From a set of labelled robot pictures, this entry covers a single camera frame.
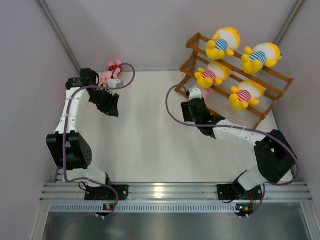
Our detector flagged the yellow plush red stripes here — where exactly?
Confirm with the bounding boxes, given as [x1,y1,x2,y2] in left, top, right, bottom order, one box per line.
[229,80,266,111]
[194,61,233,89]

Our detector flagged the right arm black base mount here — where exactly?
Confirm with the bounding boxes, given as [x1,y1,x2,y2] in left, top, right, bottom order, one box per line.
[216,179,263,203]

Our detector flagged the yellow plush blue stripes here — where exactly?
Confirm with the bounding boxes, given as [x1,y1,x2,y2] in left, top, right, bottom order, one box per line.
[241,42,282,75]
[205,27,241,60]

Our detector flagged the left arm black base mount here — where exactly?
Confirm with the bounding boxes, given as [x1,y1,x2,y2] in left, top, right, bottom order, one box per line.
[79,184,129,201]

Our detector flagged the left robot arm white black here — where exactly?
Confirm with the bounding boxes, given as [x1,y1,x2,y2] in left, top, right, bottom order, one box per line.
[46,65,123,200]

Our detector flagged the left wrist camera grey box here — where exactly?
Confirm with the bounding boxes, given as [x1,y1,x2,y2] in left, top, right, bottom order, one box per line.
[107,78,124,90]

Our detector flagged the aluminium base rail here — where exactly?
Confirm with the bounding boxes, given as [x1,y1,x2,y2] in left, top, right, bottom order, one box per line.
[40,182,313,203]

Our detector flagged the pink plush red dotted dress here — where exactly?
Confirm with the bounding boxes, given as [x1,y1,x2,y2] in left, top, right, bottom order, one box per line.
[201,88,213,101]

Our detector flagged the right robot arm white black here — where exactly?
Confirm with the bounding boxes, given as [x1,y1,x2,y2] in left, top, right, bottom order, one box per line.
[181,98,296,199]

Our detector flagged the brown wooden shelf rack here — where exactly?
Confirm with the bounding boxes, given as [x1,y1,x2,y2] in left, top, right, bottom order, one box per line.
[175,32,294,129]

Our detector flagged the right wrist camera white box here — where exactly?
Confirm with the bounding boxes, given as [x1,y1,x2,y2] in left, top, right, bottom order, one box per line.
[188,87,202,102]

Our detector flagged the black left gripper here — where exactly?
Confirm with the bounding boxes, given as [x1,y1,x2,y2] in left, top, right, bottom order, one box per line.
[88,88,119,118]

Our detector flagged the grey slotted cable duct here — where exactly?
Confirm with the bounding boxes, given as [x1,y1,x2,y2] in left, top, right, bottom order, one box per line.
[48,202,303,213]

